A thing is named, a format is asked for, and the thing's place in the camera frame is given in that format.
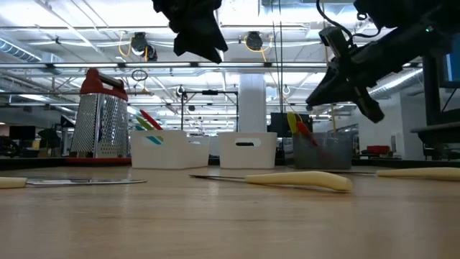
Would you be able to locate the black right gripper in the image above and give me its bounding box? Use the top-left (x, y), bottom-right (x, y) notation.
top-left (305, 25), bottom-right (400, 124)

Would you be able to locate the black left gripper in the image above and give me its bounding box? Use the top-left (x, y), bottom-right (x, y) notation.
top-left (151, 0), bottom-right (229, 65)

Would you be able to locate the small red kitchen utensil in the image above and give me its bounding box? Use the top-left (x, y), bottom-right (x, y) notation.
top-left (295, 121), bottom-right (318, 147)

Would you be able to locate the red silicone spatula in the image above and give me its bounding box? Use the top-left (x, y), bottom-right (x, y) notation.
top-left (139, 109), bottom-right (163, 131)

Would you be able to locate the cream-handled narrow knife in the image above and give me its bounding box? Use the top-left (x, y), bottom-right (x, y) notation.
top-left (189, 171), bottom-right (354, 193)
top-left (323, 167), bottom-right (460, 182)

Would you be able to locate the teal silicone spatula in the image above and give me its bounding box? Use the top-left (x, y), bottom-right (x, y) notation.
top-left (134, 124), bottom-right (163, 146)

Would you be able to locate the cream-handled wide-blade knife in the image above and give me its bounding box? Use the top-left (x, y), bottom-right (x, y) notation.
top-left (0, 176), bottom-right (147, 190)

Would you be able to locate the grey plastic bin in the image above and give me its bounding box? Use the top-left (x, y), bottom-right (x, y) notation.
top-left (293, 132), bottom-right (355, 170)

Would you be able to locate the black monitor stand pole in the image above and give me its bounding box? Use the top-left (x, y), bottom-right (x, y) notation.
top-left (422, 55), bottom-right (443, 127)

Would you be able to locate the black background monitor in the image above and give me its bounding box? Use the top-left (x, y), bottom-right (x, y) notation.
top-left (270, 112), bottom-right (313, 138)

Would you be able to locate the white building column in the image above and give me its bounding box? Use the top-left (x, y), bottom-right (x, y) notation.
top-left (239, 73), bottom-right (267, 133)

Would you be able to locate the black desk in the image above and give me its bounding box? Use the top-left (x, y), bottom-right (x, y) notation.
top-left (410, 121), bottom-right (460, 161)

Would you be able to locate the computer monitor blue screen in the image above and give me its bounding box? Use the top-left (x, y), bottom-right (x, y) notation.
top-left (445, 42), bottom-right (460, 89)

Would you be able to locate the white plastic bin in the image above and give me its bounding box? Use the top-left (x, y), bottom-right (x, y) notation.
top-left (129, 129), bottom-right (211, 170)
top-left (218, 132), bottom-right (278, 170)

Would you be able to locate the dark background monitor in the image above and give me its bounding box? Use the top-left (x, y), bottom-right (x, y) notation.
top-left (9, 125), bottom-right (37, 141)

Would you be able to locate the black ceiling cord reel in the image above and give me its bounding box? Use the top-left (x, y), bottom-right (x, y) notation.
top-left (245, 31), bottom-right (264, 52)
top-left (130, 31), bottom-right (149, 55)

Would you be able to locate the black metal frame stand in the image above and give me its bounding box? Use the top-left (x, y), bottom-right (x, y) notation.
top-left (180, 89), bottom-right (240, 133)

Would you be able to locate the steel box grater red handle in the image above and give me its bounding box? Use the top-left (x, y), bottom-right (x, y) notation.
top-left (66, 68), bottom-right (132, 166)

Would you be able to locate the black table edge rail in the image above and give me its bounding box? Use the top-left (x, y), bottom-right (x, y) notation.
top-left (0, 157), bottom-right (460, 173)

